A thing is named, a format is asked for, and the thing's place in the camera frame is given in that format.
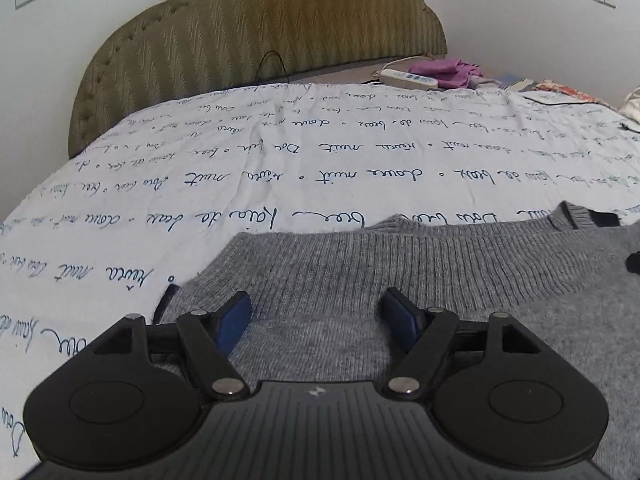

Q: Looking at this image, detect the red floral cloth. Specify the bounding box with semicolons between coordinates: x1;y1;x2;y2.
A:
532;79;617;107

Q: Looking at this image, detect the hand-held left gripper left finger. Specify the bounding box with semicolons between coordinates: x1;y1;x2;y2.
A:
97;290;252;402

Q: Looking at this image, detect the white quilt with script print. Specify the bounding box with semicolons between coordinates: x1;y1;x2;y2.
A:
0;80;640;467

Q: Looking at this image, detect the grey sweater with navy sleeves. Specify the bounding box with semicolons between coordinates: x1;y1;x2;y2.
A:
152;200;640;480

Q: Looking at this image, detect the olive padded headboard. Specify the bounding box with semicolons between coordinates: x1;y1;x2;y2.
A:
67;0;449;160

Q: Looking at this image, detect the purple cloth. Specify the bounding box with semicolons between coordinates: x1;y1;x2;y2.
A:
409;57;482;89

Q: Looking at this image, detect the black cable loop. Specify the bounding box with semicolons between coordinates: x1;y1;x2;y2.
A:
257;50;292;84

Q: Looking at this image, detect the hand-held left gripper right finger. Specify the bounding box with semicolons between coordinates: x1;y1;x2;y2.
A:
381;287;544;400

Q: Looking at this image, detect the white power strip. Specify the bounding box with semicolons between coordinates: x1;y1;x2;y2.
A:
379;68;439;90

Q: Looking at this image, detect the white puffy jacket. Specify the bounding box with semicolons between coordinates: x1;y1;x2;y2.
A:
619;86;640;132

